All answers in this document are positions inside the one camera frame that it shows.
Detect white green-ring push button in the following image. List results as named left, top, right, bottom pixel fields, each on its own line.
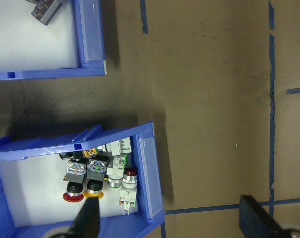
left=106, top=153, right=128, bottom=189

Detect white red-cap pilot lamp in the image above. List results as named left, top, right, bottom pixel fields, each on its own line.
left=119, top=168, right=139, bottom=216

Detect blue bin with push buttons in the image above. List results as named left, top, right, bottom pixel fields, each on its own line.
left=0, top=120, right=165, bottom=238

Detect red mushroom push button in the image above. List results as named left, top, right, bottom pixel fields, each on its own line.
left=62, top=158, right=88, bottom=203

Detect white silver push button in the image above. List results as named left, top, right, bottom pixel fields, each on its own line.
left=97, top=137, right=132, bottom=156

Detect black orange-top switch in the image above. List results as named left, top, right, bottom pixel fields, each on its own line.
left=73, top=148, right=99, bottom=161

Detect blue bin with capacitors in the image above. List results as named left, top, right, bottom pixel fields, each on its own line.
left=0, top=0, right=108, bottom=82

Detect black cylindrical capacitor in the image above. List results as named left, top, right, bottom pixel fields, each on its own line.
left=31, top=0, right=63, bottom=26

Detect push buttons in upper bin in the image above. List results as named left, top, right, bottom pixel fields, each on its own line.
left=0, top=151, right=140, bottom=228

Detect white foam liner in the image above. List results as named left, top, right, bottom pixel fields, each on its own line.
left=0, top=0, right=81, bottom=72

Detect yellow mushroom push button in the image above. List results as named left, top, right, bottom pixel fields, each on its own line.
left=83, top=158, right=108, bottom=199

